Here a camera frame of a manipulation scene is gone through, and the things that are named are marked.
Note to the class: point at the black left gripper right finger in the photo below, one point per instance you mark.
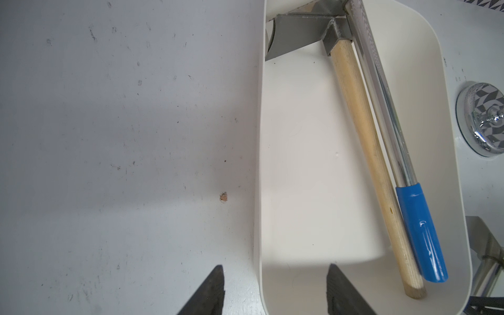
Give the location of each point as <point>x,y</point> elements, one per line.
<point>342,297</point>

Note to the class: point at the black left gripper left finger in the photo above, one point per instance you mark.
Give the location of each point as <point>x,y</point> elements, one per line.
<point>208,299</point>

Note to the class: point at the cream plastic storage box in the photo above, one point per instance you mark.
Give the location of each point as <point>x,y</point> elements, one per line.
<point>317,203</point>

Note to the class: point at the chrome stand with green cups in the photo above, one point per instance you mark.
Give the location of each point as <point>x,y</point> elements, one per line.
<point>479,112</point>

